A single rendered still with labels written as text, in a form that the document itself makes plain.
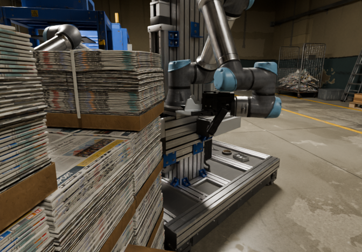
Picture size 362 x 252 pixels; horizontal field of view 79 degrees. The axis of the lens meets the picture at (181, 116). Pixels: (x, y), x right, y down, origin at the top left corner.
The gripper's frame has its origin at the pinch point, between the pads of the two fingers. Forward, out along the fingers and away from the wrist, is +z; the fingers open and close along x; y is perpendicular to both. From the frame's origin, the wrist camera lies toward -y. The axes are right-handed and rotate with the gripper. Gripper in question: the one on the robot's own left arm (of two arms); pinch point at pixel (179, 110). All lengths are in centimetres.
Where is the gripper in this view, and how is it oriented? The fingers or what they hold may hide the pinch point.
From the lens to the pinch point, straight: 83.3
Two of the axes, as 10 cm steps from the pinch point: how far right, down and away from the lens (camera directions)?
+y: 0.0, -9.7, -2.2
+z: -9.9, -0.4, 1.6
